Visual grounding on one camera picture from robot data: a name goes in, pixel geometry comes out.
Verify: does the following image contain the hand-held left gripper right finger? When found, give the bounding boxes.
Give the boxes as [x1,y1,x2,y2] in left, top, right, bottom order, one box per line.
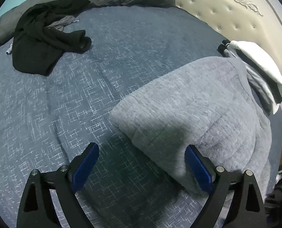
[184,144,268,228]

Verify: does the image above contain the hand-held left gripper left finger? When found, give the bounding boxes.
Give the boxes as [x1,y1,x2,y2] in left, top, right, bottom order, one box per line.
[16,142,100,228]

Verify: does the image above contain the grey knit sweater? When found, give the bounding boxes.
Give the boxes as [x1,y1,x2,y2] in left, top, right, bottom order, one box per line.
[109,56,272,197]

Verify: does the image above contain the folded white and grey clothes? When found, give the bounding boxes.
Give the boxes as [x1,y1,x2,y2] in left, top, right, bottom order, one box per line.
[218,39,282,105]

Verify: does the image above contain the white-grey folded garment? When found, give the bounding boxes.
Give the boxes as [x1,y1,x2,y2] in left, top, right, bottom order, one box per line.
[223,48,281,115]

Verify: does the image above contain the white folded garment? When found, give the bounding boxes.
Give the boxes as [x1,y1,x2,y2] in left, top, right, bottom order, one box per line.
[229,40,282,98]

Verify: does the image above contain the black garment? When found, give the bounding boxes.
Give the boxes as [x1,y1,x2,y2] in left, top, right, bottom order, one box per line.
[12,0,92,77]

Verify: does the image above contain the small grey garment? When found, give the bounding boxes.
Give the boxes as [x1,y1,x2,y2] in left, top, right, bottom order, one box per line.
[47,15,80,29]

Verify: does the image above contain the cream tufted headboard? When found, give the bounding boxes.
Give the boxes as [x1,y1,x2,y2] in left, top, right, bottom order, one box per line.
[167,0,282,127]

